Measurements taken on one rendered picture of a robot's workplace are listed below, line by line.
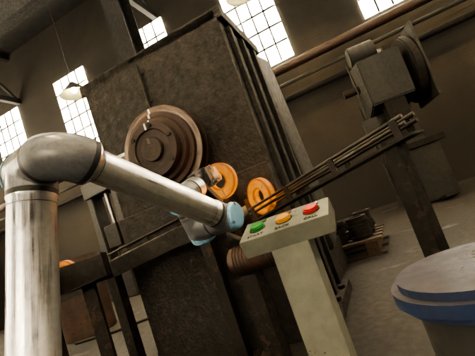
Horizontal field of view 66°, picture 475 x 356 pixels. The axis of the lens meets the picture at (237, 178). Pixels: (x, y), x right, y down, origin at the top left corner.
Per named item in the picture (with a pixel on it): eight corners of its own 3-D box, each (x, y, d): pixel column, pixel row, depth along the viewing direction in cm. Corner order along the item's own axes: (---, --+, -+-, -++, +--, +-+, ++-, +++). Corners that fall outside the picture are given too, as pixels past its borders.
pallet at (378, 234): (258, 288, 340) (242, 243, 345) (282, 266, 415) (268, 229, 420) (388, 253, 295) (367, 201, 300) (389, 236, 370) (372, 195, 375)
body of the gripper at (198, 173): (210, 163, 147) (198, 171, 136) (220, 182, 148) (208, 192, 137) (196, 169, 150) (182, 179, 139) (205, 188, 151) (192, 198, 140)
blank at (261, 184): (270, 220, 156) (264, 222, 154) (249, 197, 165) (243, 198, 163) (280, 192, 147) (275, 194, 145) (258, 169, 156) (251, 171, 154)
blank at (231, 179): (201, 173, 162) (196, 173, 159) (228, 156, 156) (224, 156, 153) (215, 204, 160) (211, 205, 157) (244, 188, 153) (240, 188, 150)
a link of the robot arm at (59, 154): (49, 107, 79) (247, 202, 124) (25, 128, 86) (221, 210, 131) (35, 152, 74) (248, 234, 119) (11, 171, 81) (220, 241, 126)
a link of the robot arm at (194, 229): (212, 244, 123) (194, 212, 121) (189, 250, 129) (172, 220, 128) (226, 230, 130) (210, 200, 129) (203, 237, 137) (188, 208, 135)
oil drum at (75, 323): (92, 328, 460) (72, 260, 470) (128, 317, 440) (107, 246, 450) (53, 349, 404) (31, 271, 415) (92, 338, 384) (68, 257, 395)
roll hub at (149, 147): (143, 185, 188) (128, 135, 191) (189, 165, 179) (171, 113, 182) (137, 185, 183) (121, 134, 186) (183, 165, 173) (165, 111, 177)
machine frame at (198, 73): (210, 323, 271) (140, 107, 291) (353, 287, 234) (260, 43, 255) (155, 373, 203) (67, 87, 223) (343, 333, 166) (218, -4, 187)
